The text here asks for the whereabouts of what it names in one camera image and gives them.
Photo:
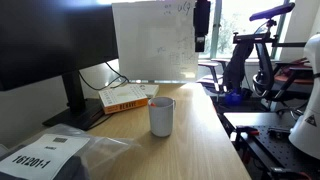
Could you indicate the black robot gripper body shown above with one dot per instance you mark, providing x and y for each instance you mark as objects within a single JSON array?
[{"x": 201, "y": 23}]

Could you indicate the white ceramic mug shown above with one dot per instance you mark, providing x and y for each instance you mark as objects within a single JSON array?
[{"x": 162, "y": 116}]

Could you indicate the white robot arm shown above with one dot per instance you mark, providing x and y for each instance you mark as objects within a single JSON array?
[{"x": 305, "y": 131}]

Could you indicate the black perforated robot base table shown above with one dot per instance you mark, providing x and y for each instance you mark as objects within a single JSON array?
[{"x": 270, "y": 151}]

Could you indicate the white whiteboard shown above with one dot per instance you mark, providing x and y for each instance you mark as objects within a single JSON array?
[{"x": 156, "y": 40}]

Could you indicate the black office chair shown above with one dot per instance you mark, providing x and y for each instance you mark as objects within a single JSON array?
[{"x": 286, "y": 81}]

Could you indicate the blue object on floor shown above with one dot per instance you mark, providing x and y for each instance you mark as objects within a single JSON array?
[{"x": 233, "y": 98}]

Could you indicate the white lower book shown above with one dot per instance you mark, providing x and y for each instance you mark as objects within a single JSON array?
[{"x": 150, "y": 90}]

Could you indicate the orange spine white book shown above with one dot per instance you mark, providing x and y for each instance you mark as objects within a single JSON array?
[{"x": 122, "y": 98}]

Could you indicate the black orange clamp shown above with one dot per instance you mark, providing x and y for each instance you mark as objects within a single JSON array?
[{"x": 247, "y": 129}]

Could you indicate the black computer monitor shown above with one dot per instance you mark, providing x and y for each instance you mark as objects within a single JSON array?
[{"x": 42, "y": 39}]

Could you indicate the clear plastic bag with label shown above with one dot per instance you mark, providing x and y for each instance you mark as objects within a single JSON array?
[{"x": 63, "y": 153}]

